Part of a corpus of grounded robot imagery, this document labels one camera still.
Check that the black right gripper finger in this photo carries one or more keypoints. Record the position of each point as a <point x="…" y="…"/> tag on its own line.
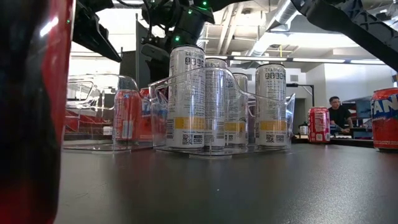
<point x="158" y="73"/>

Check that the white Celsius energy drink can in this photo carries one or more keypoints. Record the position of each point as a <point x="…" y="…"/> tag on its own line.
<point x="270" y="124"/>
<point x="216" y="102"/>
<point x="186" y="59"/>
<point x="241" y="84"/>

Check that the clear plastic storage bin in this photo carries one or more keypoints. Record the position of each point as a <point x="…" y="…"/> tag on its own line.
<point x="280" y="146"/>
<point x="93" y="146"/>

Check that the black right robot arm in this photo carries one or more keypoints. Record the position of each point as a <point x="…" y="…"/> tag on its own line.
<point x="357" y="28"/>

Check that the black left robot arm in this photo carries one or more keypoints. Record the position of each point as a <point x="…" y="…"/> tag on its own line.
<point x="93" y="31"/>

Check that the long ceiling light strip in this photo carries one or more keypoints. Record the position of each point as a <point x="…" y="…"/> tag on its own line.
<point x="317" y="60"/>

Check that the person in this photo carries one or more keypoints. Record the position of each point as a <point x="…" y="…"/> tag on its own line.
<point x="339" y="115"/>

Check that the dark computer monitor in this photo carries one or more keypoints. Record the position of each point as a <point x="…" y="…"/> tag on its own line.
<point x="363" y="109"/>

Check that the silver ventilation duct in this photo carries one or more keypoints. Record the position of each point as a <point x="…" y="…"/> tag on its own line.
<point x="273" y="18"/>

